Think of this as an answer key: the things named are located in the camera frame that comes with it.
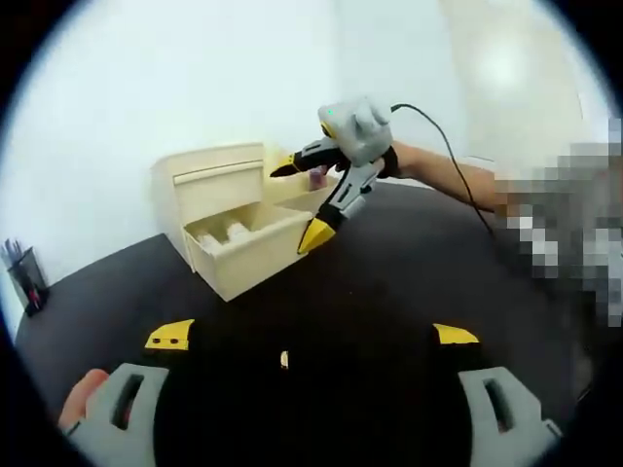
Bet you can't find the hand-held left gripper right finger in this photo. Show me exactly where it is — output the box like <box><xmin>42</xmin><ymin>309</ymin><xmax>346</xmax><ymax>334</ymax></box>
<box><xmin>431</xmin><ymin>323</ymin><xmax>564</xmax><ymax>467</ymax></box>

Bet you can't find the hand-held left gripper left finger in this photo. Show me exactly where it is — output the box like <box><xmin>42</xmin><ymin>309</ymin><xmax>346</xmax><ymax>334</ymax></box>
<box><xmin>65</xmin><ymin>319</ymin><xmax>197</xmax><ymax>467</ymax></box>

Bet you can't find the cream wooden drawer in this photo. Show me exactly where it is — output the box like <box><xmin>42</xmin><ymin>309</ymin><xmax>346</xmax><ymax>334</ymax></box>
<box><xmin>183</xmin><ymin>200</ymin><xmax>313</xmax><ymax>303</ymax></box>
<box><xmin>172</xmin><ymin>162</ymin><xmax>265</xmax><ymax>211</ymax></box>

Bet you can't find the cream wooden drawer organizer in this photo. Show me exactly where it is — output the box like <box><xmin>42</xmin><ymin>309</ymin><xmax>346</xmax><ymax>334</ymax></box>
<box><xmin>149</xmin><ymin>141</ymin><xmax>342</xmax><ymax>276</ymax></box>

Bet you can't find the person's left hand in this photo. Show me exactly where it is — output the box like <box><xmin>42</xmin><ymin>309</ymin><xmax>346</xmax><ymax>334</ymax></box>
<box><xmin>56</xmin><ymin>368</ymin><xmax>111</xmax><ymax>433</ymax></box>

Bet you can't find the person's right hand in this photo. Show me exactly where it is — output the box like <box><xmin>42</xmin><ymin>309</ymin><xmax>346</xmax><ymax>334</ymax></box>
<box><xmin>375</xmin><ymin>141</ymin><xmax>406</xmax><ymax>180</ymax></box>

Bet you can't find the black table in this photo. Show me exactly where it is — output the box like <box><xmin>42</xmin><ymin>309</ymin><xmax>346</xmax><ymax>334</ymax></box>
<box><xmin>13</xmin><ymin>175</ymin><xmax>593</xmax><ymax>467</ymax></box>

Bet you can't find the black mesh pen holder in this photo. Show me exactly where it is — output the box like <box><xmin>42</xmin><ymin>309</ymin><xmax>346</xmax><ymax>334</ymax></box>
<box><xmin>7</xmin><ymin>246</ymin><xmax>51</xmax><ymax>318</ymax></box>

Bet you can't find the bunch of coloured pens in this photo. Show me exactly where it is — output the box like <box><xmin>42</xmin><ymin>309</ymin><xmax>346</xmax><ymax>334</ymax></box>
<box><xmin>1</xmin><ymin>236</ymin><xmax>25</xmax><ymax>267</ymax></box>

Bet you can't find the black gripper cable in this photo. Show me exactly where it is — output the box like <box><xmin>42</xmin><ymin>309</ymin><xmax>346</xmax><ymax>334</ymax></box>
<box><xmin>390</xmin><ymin>102</ymin><xmax>497</xmax><ymax>237</ymax></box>

